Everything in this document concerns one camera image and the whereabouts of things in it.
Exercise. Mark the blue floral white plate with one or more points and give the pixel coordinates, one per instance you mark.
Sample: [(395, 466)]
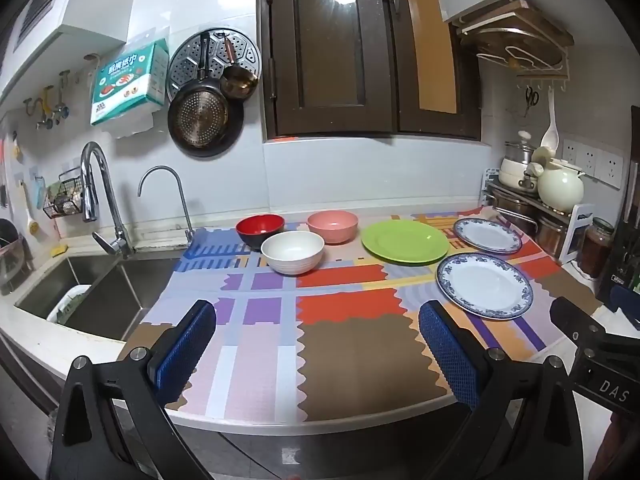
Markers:
[(482, 285), (487, 236)]

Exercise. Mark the yellow wall hook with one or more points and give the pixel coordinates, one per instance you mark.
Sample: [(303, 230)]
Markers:
[(44, 102)]

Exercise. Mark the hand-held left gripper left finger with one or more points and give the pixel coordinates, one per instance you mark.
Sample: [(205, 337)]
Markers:
[(187, 345)]

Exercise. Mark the colourful patterned mat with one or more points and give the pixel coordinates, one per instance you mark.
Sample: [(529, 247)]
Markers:
[(350, 360)]

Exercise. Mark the stainless steel pot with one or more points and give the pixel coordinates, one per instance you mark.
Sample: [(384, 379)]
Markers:
[(550, 237), (517, 215)]

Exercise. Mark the black scissors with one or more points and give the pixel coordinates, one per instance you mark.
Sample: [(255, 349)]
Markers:
[(531, 96)]

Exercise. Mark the cream kettle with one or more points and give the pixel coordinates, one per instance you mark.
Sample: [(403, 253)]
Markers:
[(560, 187)]

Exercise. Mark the yellow head brush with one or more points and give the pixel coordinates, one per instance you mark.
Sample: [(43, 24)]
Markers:
[(32, 227)]

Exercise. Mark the white bowl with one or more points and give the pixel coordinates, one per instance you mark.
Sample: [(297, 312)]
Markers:
[(292, 252)]

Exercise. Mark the white wall rack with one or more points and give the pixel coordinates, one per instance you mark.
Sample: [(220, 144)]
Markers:
[(542, 76)]

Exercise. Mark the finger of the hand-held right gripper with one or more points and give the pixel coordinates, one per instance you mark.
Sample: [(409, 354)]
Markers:
[(570, 317)]

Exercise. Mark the pink bowl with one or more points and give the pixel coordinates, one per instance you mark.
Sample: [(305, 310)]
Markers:
[(332, 227)]

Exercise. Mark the black box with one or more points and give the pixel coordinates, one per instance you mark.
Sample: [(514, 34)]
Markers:
[(627, 250)]

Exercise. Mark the dark wooden window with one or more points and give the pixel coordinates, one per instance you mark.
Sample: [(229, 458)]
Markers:
[(340, 60)]

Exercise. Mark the yellow sponge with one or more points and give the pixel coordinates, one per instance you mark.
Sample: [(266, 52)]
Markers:
[(59, 249)]

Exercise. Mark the paper towel pack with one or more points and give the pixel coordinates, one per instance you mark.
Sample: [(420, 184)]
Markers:
[(127, 85)]

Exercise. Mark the wooden cutting board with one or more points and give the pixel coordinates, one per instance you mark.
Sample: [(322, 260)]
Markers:
[(520, 35)]

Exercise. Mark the cream pot with glass lid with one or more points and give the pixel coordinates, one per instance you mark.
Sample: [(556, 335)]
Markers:
[(515, 172)]

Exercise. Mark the large chrome faucet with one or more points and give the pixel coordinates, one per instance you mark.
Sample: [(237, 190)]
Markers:
[(89, 195)]

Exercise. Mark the metal countertop rack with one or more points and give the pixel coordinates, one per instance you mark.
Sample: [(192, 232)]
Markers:
[(582, 220)]

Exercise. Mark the black frying pan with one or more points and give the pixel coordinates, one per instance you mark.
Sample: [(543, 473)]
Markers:
[(200, 120)]

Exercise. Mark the white wall socket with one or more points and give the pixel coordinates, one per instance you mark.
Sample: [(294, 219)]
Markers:
[(610, 167), (580, 157)]

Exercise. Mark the glass jar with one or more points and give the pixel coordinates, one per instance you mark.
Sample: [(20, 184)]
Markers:
[(595, 252)]

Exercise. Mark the small copper saucepan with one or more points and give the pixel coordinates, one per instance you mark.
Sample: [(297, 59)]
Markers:
[(239, 85)]

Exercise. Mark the thin gooseneck faucet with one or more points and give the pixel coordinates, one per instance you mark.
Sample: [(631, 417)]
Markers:
[(189, 234)]

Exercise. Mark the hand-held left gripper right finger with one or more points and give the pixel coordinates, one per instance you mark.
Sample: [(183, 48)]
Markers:
[(450, 355)]

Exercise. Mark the grey wall hook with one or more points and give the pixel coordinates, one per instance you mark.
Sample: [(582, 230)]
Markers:
[(61, 105)]

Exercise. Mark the green plate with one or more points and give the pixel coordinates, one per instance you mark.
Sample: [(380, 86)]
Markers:
[(405, 242)]

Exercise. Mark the red and black bowl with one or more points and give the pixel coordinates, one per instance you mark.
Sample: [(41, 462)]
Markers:
[(257, 225)]

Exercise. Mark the white rice spoon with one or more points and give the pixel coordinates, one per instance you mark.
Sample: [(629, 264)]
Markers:
[(550, 135)]

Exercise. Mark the stainless steel sink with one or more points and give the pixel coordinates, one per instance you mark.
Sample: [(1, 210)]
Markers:
[(115, 300)]

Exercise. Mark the white basin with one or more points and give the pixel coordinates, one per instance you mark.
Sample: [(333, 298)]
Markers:
[(70, 300)]

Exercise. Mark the round metal steamer tray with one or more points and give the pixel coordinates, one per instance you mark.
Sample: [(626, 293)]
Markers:
[(240, 50)]

